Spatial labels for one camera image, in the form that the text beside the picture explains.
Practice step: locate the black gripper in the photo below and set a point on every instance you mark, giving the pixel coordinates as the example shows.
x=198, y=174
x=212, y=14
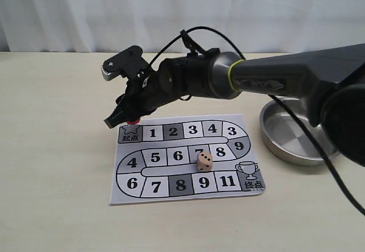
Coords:
x=144, y=95

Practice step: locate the red cylinder game piece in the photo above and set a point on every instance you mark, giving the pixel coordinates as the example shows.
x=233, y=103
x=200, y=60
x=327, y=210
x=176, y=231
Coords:
x=133, y=122

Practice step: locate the beige wooden die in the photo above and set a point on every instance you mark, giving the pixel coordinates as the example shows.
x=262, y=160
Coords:
x=204, y=161

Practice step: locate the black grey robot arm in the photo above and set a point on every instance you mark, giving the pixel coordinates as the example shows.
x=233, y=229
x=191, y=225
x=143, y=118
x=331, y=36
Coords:
x=329, y=84

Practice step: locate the paper number game board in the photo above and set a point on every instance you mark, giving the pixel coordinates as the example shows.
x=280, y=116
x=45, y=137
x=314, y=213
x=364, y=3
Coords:
x=156, y=160

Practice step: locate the white curtain backdrop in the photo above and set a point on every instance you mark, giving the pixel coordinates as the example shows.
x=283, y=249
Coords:
x=111, y=25

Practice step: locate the round stainless steel dish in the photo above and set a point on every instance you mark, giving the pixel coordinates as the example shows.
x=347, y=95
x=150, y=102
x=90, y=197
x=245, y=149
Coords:
x=284, y=138

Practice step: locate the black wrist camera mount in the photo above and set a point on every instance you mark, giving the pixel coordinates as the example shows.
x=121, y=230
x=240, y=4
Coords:
x=126, y=64

